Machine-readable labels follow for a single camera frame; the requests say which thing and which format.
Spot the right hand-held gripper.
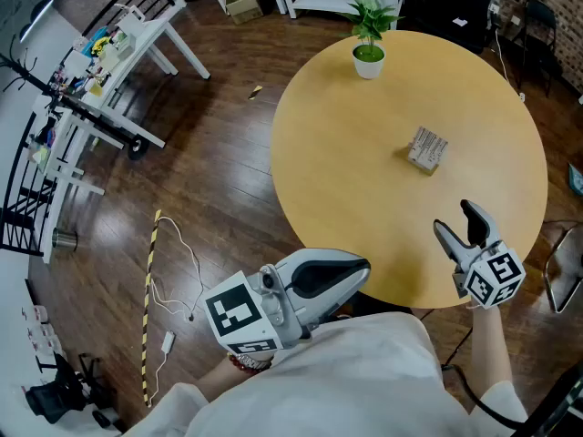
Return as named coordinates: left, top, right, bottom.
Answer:
left=432, top=198, right=527, bottom=311

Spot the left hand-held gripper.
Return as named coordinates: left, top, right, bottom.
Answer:
left=199, top=248, right=373, bottom=357

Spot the white card stand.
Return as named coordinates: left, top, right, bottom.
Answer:
left=406, top=126, right=450, bottom=178

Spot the person's right forearm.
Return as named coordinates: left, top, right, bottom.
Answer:
left=470, top=305, right=517, bottom=401

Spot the person's left forearm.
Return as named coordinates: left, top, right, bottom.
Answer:
left=194, top=356, right=274, bottom=401

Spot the person's white shirt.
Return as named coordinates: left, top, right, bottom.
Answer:
left=120, top=310, right=529, bottom=437

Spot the yellow black striped floor strip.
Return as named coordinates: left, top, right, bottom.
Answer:
left=139, top=208, right=163, bottom=409

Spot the black folding chair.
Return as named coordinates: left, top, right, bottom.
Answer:
left=513, top=0, right=560, bottom=98

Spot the green plant in white pot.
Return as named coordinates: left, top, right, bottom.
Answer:
left=336, top=0, right=405, bottom=81

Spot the metal cup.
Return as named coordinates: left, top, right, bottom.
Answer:
left=50, top=227, right=79, bottom=252

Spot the small white side table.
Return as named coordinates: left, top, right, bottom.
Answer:
left=25, top=105, right=125, bottom=266

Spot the cardboard box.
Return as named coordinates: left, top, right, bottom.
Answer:
left=223, top=0, right=265, bottom=26

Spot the white cluttered table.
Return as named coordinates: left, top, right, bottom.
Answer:
left=45, top=0, right=211, bottom=150

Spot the black metal chair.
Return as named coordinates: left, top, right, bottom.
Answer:
left=0, top=111, right=63, bottom=259

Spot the metal frame chair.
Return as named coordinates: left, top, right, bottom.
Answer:
left=543, top=224, right=583, bottom=314

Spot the red bead bracelet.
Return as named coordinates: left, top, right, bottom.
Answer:
left=226, top=351, right=275, bottom=376

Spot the white floor cable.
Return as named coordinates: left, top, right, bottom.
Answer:
left=146, top=215, right=206, bottom=407

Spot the black thick cable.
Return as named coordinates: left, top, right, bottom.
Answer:
left=440, top=310, right=529, bottom=430

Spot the white wall cable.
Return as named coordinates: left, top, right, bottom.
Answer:
left=489, top=2, right=527, bottom=103

